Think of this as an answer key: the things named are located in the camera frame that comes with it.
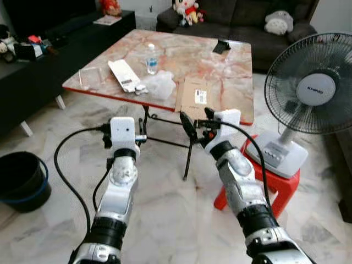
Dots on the clear plastic bag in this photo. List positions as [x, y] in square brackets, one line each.
[161, 86]

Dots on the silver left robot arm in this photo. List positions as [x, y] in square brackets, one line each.
[118, 190]

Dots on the black rubbish bucket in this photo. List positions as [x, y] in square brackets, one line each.
[25, 181]

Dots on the brown cardboard sheet with label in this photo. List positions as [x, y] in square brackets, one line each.
[192, 99]

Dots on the small white crumpled scrap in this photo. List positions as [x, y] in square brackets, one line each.
[141, 88]

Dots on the flat white package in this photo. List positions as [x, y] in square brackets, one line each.
[124, 76]

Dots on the marble folding table red edge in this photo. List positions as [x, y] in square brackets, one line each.
[187, 58]

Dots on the small black object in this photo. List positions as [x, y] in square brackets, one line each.
[221, 47]

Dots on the clear plastic water bottle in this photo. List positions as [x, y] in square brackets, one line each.
[152, 60]

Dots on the clear plastic tray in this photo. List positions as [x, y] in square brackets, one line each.
[93, 78]

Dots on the red plastic stool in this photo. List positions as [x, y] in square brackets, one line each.
[283, 184]

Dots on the dark grey sofa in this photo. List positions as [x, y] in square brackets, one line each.
[236, 16]

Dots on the long black TV cabinet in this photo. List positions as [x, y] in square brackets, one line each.
[49, 82]

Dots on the red and white plush doll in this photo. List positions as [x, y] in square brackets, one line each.
[188, 11]

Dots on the white table fan black grille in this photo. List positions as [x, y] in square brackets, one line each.
[315, 88]

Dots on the printed booklet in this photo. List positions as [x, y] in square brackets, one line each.
[107, 20]

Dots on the grey round plush toy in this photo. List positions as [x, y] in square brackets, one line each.
[279, 23]

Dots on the red toy figure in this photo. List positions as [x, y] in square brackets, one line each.
[110, 6]

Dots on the black wallet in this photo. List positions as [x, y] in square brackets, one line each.
[27, 51]

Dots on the small red box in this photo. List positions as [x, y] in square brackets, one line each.
[34, 39]

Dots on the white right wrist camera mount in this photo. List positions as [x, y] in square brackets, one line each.
[228, 122]

